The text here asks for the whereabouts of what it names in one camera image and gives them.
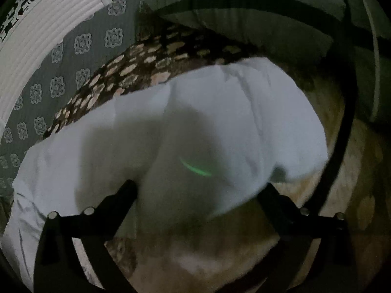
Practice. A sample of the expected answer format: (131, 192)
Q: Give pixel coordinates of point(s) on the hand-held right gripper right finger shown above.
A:
(272, 197)

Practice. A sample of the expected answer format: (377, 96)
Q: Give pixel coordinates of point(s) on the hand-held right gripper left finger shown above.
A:
(123, 193)

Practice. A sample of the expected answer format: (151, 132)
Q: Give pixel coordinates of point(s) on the beige floral blanket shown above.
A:
(345, 207)

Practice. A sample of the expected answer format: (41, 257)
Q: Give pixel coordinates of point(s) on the dark floral blanket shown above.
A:
(131, 67)

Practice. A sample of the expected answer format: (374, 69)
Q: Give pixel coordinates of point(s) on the grey patterned sofa backrest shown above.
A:
(76, 67)

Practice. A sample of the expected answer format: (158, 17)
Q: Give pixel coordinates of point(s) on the green grey duvet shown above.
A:
(259, 9)

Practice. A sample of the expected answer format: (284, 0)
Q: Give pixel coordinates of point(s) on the white louvered wardrobe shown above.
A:
(45, 21)

